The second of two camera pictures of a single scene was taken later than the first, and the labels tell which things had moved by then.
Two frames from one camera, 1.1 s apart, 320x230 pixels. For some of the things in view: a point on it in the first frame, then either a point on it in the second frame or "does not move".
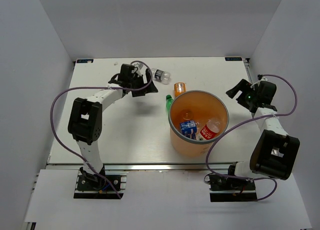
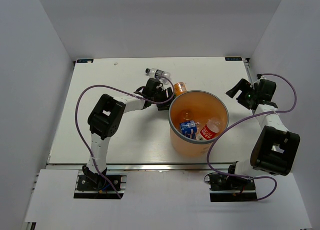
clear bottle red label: [209, 131] does not move
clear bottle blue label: [189, 129] does not move
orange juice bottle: [186, 115] does not move
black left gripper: [152, 88] -> [163, 92]
